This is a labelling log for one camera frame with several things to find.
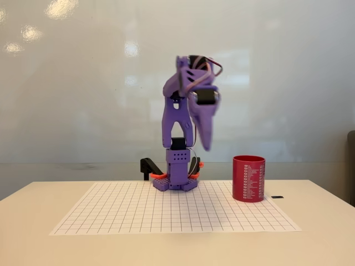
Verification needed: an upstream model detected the red cup with white print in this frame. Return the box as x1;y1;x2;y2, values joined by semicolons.
232;155;266;204

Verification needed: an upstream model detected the black table clamp orange knob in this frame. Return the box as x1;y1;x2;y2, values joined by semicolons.
187;156;205;180

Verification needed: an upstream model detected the black table clamp orange pad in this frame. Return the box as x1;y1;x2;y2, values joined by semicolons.
140;157;168;181

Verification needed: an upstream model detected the white grid paper mat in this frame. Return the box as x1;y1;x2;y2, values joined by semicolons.
49;181;303;237

